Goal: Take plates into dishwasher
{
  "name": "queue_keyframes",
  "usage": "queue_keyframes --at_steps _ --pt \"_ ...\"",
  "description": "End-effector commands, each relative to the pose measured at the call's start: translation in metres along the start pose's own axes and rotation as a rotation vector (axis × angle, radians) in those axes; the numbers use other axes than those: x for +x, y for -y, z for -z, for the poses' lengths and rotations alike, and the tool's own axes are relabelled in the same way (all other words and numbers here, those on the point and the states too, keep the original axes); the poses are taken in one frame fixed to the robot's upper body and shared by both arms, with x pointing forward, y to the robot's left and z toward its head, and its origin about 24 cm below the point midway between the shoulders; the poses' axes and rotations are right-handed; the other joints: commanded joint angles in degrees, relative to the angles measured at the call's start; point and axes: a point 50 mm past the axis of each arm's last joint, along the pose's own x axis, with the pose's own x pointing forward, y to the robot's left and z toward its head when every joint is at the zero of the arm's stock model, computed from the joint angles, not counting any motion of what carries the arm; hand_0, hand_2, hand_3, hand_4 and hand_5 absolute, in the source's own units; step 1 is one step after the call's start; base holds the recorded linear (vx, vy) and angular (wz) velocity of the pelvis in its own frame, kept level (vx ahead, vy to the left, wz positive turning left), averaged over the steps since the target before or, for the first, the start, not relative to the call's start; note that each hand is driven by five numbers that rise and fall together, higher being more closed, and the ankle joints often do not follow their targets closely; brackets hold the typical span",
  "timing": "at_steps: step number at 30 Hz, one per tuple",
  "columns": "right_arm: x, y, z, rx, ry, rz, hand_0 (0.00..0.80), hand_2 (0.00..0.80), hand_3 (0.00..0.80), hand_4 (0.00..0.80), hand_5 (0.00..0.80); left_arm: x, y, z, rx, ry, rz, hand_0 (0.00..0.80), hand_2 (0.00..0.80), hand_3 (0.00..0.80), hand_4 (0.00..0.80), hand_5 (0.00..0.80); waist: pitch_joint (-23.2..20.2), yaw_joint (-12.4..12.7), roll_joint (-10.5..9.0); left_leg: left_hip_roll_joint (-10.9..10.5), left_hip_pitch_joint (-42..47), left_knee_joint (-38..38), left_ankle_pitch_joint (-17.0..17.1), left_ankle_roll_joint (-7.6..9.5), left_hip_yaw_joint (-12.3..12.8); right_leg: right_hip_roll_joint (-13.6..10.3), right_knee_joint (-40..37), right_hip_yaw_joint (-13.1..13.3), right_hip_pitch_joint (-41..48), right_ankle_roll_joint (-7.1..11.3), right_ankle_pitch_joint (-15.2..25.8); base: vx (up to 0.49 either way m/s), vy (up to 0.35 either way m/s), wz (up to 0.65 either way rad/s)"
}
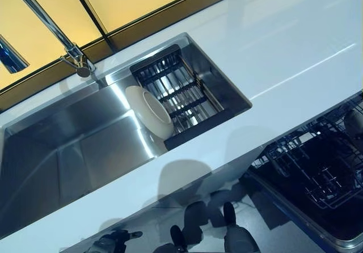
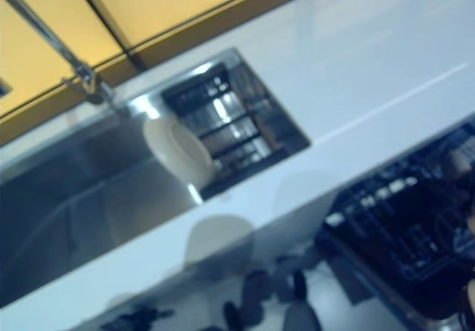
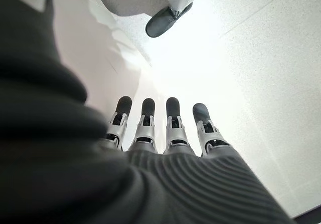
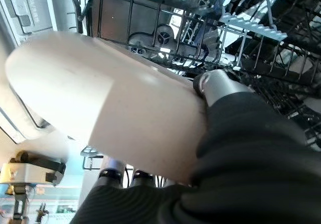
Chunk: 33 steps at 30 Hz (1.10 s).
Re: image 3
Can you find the dark dishwasher door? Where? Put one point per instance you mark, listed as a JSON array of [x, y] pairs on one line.
[[313, 220]]

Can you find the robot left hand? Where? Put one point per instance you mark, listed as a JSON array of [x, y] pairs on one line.
[[100, 183]]

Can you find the white cabinet door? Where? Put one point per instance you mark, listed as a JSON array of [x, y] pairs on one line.
[[87, 45]]

